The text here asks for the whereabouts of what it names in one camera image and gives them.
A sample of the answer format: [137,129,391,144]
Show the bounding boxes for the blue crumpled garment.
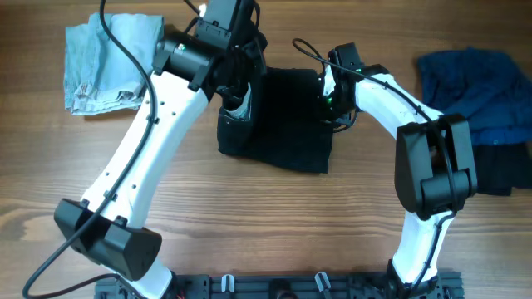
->
[417,47,531,145]

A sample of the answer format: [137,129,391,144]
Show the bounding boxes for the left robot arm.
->
[54,0,267,298]

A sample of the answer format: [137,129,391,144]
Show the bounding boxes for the black garment under blue one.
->
[473,143,531,196]

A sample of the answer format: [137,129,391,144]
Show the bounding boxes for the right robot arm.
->
[323,43,477,298]

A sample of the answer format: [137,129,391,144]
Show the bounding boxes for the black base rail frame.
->
[94,272,465,299]

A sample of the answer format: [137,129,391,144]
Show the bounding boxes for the black shorts with snap button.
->
[217,67,333,174]

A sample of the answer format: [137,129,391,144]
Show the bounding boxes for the light blue folded denim shorts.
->
[64,12,164,115]

